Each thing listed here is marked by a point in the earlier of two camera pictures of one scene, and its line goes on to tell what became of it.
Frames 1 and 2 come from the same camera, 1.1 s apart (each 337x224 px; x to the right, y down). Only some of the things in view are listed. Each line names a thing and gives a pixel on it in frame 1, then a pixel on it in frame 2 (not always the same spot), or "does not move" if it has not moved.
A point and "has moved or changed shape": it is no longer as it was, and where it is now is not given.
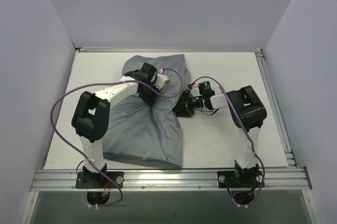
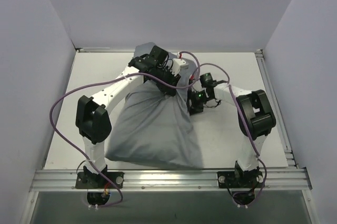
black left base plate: x=95 y=179 does not move
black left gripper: x=146 y=96 → x=167 y=87
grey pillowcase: x=135 y=131 has moved or changed shape
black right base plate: x=239 y=178 does not move
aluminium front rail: x=171 y=179 does not move
